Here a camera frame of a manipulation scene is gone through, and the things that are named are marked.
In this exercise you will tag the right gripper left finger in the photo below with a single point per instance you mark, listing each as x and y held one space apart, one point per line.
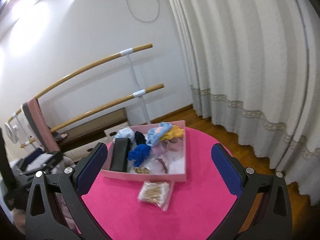
44 218

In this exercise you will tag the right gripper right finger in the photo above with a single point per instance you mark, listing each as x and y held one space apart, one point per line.
262 209

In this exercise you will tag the black glasses case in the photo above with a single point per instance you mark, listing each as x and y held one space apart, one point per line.
122 147

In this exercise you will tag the blue fabric scrunchie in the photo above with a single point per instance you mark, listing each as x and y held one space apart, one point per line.
139 154

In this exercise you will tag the dark blue crochet pad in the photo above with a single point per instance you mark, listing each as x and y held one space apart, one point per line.
139 138

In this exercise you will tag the blue plush doll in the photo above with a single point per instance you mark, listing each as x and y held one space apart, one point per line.
164 131

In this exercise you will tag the pink round tablecloth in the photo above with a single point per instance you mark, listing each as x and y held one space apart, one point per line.
196 208

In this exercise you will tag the brown top storage bench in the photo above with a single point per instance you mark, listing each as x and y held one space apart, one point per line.
83 138

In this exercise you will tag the small white fan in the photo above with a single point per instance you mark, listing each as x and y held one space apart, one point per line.
11 132

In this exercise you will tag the pink grey hanging towel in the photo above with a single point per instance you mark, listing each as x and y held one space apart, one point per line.
33 114

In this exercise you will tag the cotton swabs bag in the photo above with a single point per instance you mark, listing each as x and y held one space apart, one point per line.
156 193

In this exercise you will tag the pink cardboard box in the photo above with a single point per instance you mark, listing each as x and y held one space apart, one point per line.
131 175

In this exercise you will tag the beige pleated curtain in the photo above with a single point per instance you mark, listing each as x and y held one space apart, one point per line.
253 67

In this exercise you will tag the lower wooden ballet bar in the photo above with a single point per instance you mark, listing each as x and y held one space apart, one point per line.
98 109

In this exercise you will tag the wooden ballet bar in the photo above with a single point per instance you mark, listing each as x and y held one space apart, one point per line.
98 109
97 63

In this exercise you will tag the upper wooden ballet bar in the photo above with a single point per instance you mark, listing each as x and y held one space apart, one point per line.
97 63

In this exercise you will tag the white left barre post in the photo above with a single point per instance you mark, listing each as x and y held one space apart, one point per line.
21 132

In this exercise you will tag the white barre stand post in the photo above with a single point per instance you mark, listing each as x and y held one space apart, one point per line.
136 87

